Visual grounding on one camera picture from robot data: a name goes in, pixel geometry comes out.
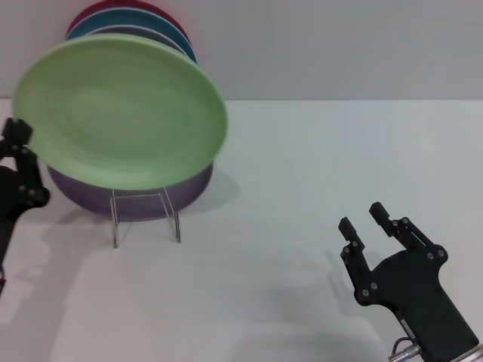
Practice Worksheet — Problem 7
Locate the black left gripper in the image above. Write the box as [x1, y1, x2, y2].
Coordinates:
[0, 117, 51, 269]

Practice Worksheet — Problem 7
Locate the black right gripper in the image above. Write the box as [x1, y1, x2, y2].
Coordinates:
[337, 201, 481, 362]

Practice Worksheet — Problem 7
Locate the light green plate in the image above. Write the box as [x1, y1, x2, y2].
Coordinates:
[11, 32, 230, 189]

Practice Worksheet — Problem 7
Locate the lilac plate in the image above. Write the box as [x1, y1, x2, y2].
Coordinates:
[47, 160, 214, 222]

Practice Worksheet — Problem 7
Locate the clear acrylic plate rack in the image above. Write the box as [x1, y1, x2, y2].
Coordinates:
[109, 186, 182, 249]

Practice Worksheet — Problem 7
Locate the grey purple plate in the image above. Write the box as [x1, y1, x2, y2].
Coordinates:
[89, 24, 186, 53]

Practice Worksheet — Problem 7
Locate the teal blue plate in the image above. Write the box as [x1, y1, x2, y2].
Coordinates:
[66, 9, 198, 63]

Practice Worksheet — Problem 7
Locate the red plate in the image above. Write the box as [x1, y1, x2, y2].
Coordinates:
[73, 0, 189, 43]

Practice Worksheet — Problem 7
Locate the silver cable connector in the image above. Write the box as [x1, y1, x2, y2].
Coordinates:
[388, 336, 424, 362]

